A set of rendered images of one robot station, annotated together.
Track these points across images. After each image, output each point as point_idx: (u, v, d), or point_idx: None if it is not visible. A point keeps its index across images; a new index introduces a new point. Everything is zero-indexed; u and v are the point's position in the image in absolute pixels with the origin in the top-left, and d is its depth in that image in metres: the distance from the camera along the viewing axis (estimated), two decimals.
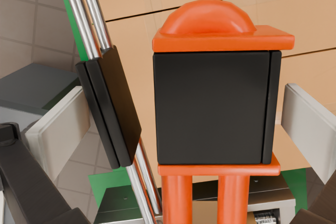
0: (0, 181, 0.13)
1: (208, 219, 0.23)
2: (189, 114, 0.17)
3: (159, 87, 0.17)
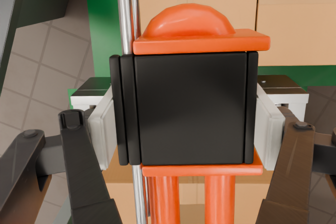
0: None
1: (197, 221, 0.23)
2: (171, 114, 0.17)
3: (141, 88, 0.17)
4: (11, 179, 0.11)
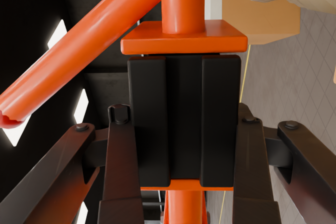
0: None
1: None
2: None
3: None
4: (55, 170, 0.11)
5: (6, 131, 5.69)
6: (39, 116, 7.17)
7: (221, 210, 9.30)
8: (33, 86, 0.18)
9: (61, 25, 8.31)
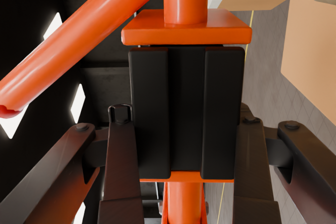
0: None
1: None
2: None
3: None
4: (56, 170, 0.11)
5: (2, 123, 5.58)
6: (35, 109, 7.06)
7: (220, 205, 9.24)
8: (30, 76, 0.18)
9: (57, 18, 8.20)
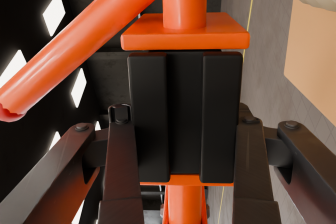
0: None
1: None
2: None
3: None
4: (56, 170, 0.11)
5: None
6: None
7: (223, 191, 9.04)
8: (33, 80, 0.18)
9: None
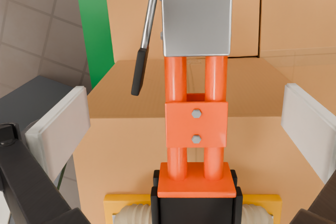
0: (0, 181, 0.13)
1: None
2: None
3: None
4: None
5: None
6: None
7: None
8: None
9: None
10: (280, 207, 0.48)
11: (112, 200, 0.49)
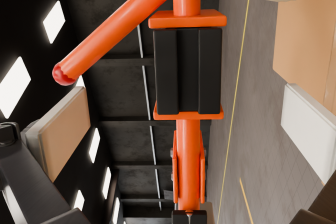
0: (0, 181, 0.13)
1: None
2: None
3: None
4: None
5: None
6: (33, 93, 7.03)
7: None
8: (85, 53, 0.27)
9: (57, 6, 8.23)
10: None
11: None
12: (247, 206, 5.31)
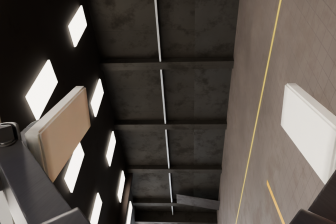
0: (0, 181, 0.13)
1: None
2: None
3: None
4: None
5: (30, 103, 5.64)
6: (59, 96, 7.13)
7: (240, 201, 9.06)
8: None
9: (80, 11, 8.37)
10: None
11: None
12: (277, 209, 5.32)
